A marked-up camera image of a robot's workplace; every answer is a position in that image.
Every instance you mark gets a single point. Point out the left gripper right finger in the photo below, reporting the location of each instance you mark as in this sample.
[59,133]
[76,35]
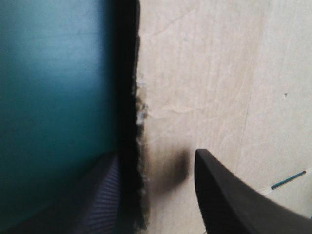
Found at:
[234,209]

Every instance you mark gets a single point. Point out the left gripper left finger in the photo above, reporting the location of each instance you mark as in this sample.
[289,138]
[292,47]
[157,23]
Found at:
[97,204]

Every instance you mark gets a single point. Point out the brown cardboard box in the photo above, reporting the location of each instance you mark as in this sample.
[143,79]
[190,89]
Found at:
[219,85]

